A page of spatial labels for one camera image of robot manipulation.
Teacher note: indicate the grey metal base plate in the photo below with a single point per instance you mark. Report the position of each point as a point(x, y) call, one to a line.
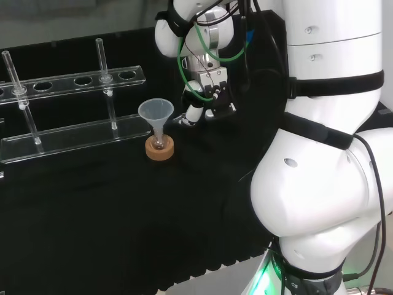
point(215, 278)

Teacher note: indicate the small round-bottom glass flask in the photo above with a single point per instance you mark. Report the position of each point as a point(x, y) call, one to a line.
point(159, 144)

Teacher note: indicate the clear acrylic funnel stand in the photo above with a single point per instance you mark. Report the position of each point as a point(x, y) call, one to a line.
point(76, 135)

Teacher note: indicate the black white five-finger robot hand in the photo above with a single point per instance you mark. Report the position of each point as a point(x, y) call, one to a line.
point(213, 75)

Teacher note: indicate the black bench cloth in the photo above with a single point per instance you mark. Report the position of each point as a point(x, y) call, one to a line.
point(122, 215)

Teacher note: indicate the translucent plastic funnel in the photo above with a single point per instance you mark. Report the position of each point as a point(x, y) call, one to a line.
point(155, 109)

